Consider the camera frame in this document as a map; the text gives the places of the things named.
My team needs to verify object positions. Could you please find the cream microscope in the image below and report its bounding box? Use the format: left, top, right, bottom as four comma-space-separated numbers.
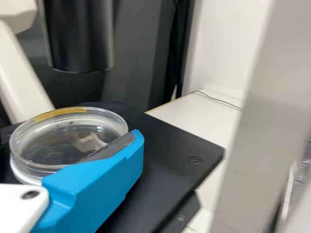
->
0, 0, 311, 233

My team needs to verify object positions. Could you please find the thin grey cable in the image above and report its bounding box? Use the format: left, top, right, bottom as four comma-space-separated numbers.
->
191, 90, 243, 110

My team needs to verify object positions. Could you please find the petri dish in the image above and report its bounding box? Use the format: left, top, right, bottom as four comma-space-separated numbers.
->
9, 106, 129, 185

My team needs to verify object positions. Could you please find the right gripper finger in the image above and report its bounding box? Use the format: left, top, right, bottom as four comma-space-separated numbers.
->
31, 129, 145, 233

